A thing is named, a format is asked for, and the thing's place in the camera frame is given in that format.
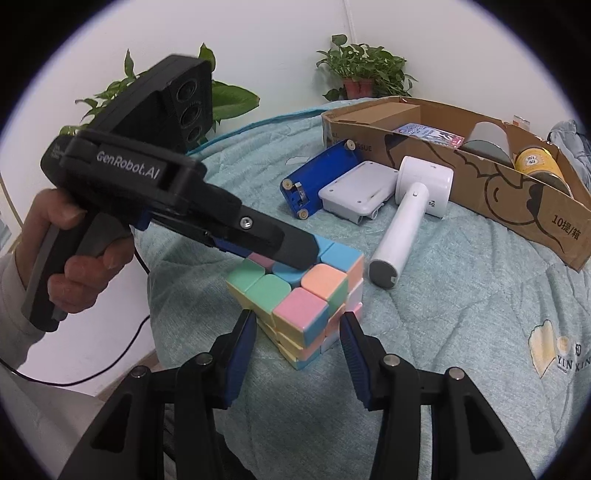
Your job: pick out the light green quilt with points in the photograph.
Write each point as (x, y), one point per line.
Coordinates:
(474, 294)

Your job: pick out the white handheld fan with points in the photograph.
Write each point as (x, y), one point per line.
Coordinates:
(423, 188)

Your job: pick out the person's left hand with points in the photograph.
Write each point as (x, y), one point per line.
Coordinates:
(66, 257)

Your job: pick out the yellow labelled jar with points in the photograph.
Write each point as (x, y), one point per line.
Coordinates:
(538, 163)

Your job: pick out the pastel rubik's cube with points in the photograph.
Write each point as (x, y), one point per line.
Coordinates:
(299, 311)

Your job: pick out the silver metal can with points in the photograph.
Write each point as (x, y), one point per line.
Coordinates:
(489, 140)

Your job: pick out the colourful card pack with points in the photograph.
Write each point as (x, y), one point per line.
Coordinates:
(431, 135)

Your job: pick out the cardboard box tray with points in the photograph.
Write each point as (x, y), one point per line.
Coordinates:
(532, 209)

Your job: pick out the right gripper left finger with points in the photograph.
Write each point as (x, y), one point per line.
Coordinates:
(207, 382)

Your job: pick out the white rectangular plastic box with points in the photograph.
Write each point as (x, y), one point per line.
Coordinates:
(361, 192)

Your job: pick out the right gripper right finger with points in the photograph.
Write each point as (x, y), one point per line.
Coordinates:
(387, 383)

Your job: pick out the white sleeve forearm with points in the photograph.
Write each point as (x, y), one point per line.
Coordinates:
(17, 334)

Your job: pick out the potted plant red pot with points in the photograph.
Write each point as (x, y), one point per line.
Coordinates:
(364, 71)

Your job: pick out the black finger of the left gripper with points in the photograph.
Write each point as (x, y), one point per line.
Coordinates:
(248, 230)

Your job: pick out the grey blue jacket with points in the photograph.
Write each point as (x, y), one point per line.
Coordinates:
(571, 139)

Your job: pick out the blue rectangular board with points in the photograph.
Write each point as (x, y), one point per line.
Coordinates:
(300, 188)

